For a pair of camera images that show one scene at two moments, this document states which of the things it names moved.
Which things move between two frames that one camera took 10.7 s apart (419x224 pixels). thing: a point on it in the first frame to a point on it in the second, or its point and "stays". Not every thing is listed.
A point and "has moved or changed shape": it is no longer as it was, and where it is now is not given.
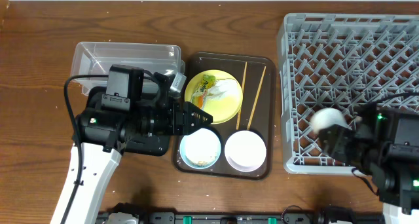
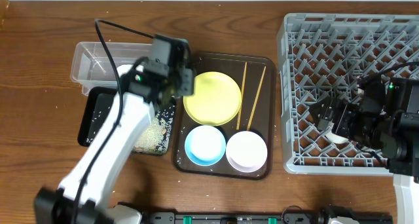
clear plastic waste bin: [98, 58] stays
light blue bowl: [201, 149] has moved or changed shape
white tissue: [226, 86] has moved or changed shape
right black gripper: [337, 140] to [347, 111]
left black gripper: [186, 121] to [189, 88]
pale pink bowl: [245, 150] stays
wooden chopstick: [256, 99] stays
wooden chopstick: [243, 88] stays
